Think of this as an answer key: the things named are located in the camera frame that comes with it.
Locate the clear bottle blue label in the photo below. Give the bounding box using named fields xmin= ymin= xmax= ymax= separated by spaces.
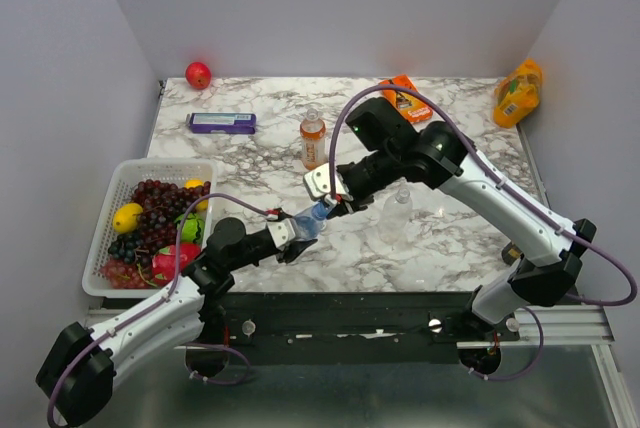
xmin=293 ymin=204 xmax=327 ymax=240

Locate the orange drink bottle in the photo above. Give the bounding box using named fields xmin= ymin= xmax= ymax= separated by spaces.
xmin=299 ymin=108 xmax=326 ymax=170

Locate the blue bottle cap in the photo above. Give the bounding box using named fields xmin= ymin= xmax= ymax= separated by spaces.
xmin=311 ymin=203 xmax=330 ymax=220

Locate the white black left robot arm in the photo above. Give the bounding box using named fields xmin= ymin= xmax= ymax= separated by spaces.
xmin=36 ymin=216 xmax=324 ymax=427

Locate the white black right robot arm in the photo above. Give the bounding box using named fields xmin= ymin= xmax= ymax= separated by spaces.
xmin=337 ymin=97 xmax=596 ymax=340

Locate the orange razor box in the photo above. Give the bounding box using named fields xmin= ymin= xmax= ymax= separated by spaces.
xmin=379 ymin=74 xmax=433 ymax=124

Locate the green toy fruit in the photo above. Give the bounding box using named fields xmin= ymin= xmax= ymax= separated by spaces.
xmin=174 ymin=213 xmax=205 ymax=245

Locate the yellow lemon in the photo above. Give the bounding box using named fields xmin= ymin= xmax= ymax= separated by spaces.
xmin=112 ymin=203 xmax=143 ymax=234
xmin=184 ymin=179 xmax=211 ymax=212

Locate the red toy fruit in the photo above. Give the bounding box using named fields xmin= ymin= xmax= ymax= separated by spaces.
xmin=151 ymin=242 xmax=201 ymax=287

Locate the red grape bunch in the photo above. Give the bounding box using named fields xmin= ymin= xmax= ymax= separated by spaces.
xmin=131 ymin=179 xmax=206 ymax=254

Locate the purple white box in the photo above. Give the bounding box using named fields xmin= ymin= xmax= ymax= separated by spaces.
xmin=186 ymin=113 xmax=257 ymax=135

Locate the black gold can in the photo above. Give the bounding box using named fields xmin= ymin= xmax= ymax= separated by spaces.
xmin=501 ymin=242 xmax=522 ymax=265

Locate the dark grape bunch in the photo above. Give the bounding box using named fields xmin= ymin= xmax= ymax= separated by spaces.
xmin=108 ymin=231 xmax=143 ymax=265

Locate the yellow snack bag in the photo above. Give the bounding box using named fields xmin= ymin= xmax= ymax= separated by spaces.
xmin=493 ymin=58 xmax=543 ymax=129

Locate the white plastic basket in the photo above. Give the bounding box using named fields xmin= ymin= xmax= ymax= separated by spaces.
xmin=82 ymin=158 xmax=217 ymax=299

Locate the red apple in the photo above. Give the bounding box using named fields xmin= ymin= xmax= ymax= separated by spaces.
xmin=185 ymin=62 xmax=212 ymax=90

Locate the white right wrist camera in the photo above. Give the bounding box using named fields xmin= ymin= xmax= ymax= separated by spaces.
xmin=303 ymin=163 xmax=348 ymax=201

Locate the black mounting rail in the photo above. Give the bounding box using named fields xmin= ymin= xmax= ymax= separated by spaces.
xmin=190 ymin=292 xmax=519 ymax=365

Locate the aluminium rail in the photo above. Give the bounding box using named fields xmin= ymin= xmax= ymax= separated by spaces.
xmin=457 ymin=303 xmax=615 ymax=349

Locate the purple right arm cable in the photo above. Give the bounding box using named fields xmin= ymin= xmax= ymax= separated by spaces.
xmin=325 ymin=84 xmax=639 ymax=382

